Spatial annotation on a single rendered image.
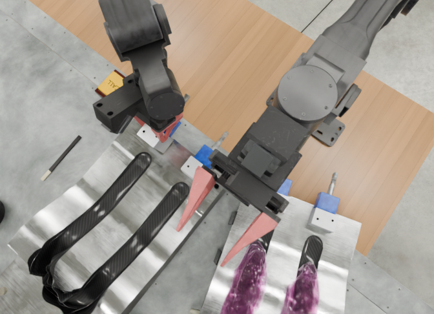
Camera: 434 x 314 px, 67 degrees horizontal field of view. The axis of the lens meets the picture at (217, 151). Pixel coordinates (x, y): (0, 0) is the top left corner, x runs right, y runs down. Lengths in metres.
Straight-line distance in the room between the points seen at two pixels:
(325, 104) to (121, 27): 0.29
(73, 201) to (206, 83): 0.43
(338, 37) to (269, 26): 0.54
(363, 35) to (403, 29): 1.72
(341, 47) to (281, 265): 0.46
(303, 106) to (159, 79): 0.22
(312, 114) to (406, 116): 0.66
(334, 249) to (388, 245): 1.00
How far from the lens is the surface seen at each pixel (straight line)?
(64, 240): 0.74
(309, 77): 0.33
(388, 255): 1.75
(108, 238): 0.72
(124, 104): 0.54
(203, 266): 0.79
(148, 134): 0.68
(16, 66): 1.06
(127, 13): 0.49
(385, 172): 0.89
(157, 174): 0.72
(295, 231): 0.74
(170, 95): 0.48
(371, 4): 0.49
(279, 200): 0.36
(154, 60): 0.50
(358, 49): 0.45
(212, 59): 0.91
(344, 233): 0.77
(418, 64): 2.09
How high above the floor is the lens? 1.58
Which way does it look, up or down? 75 degrees down
